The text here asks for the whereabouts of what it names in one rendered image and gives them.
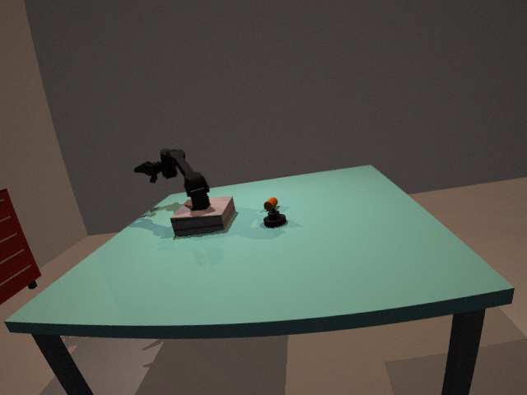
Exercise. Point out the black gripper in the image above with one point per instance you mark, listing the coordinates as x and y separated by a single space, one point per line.
149 168

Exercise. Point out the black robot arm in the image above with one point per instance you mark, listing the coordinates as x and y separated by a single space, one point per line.
193 180

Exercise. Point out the orange knob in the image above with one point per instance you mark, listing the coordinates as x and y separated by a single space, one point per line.
272 202

